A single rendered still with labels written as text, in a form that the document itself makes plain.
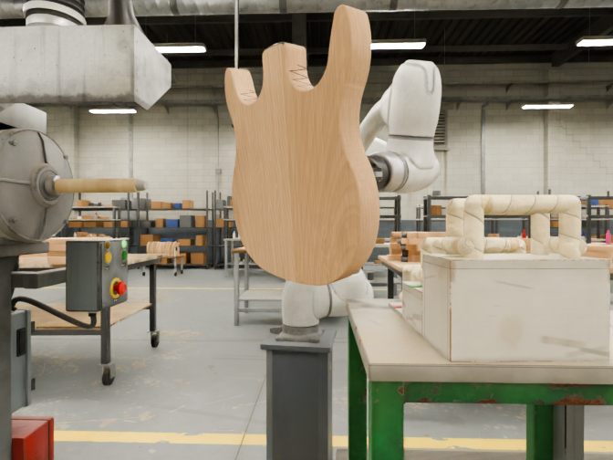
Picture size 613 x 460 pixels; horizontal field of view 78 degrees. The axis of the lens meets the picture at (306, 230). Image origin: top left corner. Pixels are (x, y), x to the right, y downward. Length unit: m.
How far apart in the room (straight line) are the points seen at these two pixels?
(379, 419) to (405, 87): 0.65
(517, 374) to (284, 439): 1.13
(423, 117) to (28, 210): 0.87
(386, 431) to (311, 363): 0.85
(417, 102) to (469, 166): 11.98
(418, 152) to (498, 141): 12.45
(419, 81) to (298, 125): 0.35
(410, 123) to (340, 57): 0.35
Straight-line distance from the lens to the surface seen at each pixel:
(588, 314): 0.80
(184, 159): 12.77
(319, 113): 0.59
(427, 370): 0.69
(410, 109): 0.88
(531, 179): 13.58
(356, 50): 0.57
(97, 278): 1.21
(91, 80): 0.85
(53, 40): 0.91
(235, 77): 0.79
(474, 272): 0.70
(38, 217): 1.03
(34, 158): 1.03
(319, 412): 1.62
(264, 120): 0.70
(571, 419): 1.42
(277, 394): 1.62
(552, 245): 0.83
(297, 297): 1.54
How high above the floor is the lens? 1.15
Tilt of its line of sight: level
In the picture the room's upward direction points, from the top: straight up
